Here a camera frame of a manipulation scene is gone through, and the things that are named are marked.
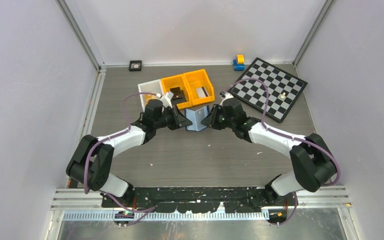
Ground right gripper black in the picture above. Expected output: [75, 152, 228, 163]
[202, 103, 236, 130]

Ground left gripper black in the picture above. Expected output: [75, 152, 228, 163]
[153, 104, 192, 131]

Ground blue leather card holder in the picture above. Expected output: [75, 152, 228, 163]
[184, 105, 210, 132]

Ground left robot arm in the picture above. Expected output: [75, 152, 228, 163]
[66, 99, 193, 207]

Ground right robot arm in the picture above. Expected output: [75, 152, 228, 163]
[201, 98, 340, 205]

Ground card in orange bin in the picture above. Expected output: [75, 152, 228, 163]
[195, 86, 210, 99]

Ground black object in bin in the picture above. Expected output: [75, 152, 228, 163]
[170, 87, 187, 104]

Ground orange plastic bin left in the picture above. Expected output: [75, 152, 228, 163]
[161, 74, 192, 110]

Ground orange plastic bin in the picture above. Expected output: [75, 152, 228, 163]
[161, 74, 192, 110]
[184, 69, 215, 106]

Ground tan items in white bin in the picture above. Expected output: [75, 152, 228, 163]
[144, 94, 157, 105]

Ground white plastic bin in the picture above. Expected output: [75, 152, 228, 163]
[137, 79, 164, 110]

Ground orange plastic bin right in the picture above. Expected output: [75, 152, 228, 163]
[184, 69, 215, 106]

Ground small black square device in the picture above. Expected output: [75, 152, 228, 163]
[128, 60, 143, 72]

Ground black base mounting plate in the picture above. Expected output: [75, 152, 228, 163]
[100, 186, 298, 214]

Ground black white chessboard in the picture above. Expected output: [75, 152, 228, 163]
[228, 57, 308, 123]

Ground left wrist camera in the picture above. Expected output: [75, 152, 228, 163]
[156, 91, 174, 108]

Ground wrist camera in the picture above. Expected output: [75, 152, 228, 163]
[156, 91, 174, 108]
[219, 91, 234, 106]

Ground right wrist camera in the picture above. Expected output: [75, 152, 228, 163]
[219, 91, 234, 106]

